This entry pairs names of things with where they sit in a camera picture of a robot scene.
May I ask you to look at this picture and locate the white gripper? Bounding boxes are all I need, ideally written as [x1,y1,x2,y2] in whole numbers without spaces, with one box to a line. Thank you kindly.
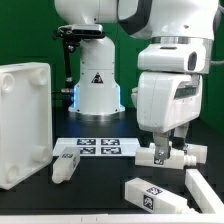
[132,72,202,161]

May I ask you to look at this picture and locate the white square desk top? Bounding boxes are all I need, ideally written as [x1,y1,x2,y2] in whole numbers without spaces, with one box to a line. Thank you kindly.
[0,62,53,190]

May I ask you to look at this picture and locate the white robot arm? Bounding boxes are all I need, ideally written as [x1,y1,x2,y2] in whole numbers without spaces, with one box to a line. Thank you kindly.
[54,0,223,167]

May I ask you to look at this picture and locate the white marker base sheet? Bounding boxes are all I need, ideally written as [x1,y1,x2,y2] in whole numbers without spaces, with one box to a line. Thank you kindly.
[53,138,140,157]

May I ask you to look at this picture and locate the black cables at base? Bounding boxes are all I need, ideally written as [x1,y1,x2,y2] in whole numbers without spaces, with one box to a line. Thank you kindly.
[51,87,74,101]

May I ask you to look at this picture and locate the black camera on stand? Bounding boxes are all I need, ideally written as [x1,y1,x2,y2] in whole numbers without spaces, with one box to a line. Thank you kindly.
[52,24,105,97]

